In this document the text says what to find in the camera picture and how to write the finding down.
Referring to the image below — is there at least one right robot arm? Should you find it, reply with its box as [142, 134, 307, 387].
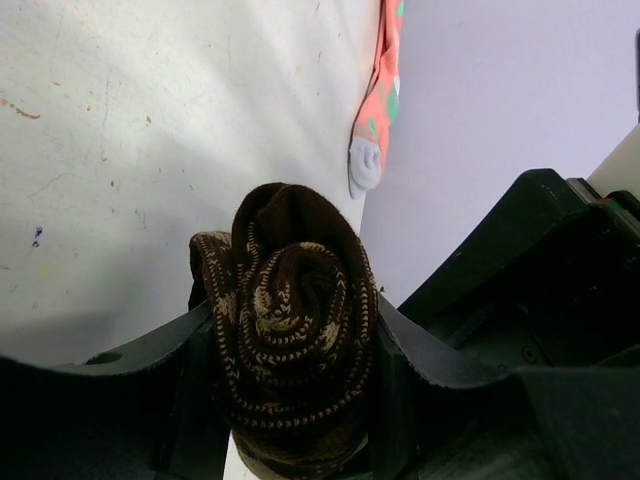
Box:
[400, 130, 639, 368]

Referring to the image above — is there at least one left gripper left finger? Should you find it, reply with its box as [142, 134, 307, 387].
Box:
[1, 302, 229, 479]

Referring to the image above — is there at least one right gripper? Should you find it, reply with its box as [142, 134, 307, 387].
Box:
[400, 169, 639, 366]

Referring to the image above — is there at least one pink patterned sock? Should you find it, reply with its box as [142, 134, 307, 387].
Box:
[348, 0, 405, 199]

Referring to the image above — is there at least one brown argyle sock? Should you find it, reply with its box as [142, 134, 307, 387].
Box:
[189, 183, 378, 479]

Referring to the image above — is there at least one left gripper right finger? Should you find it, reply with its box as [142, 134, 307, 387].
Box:
[369, 300, 639, 479]

